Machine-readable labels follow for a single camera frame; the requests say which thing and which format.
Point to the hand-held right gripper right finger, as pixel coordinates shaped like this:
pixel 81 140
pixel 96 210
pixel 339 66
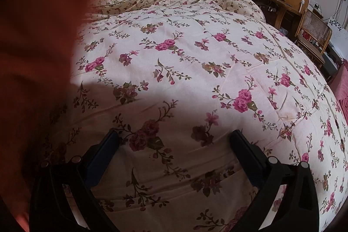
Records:
pixel 248 154

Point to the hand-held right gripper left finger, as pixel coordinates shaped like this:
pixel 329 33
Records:
pixel 103 156

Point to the orange quilted jacket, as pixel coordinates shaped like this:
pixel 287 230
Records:
pixel 35 44

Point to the floral quilt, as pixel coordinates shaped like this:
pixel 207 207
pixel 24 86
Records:
pixel 190 71

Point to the pink cloth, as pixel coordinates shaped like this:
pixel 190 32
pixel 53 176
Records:
pixel 343 85

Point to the black storage box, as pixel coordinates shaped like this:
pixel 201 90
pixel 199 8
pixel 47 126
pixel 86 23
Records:
pixel 333 60

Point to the rattan chair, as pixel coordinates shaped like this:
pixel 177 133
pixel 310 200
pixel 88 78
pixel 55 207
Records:
pixel 315 28

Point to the wooden desk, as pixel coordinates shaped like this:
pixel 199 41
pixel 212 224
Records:
pixel 280 14

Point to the white floral-print box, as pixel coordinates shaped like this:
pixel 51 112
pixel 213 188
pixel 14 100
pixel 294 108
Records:
pixel 335 24

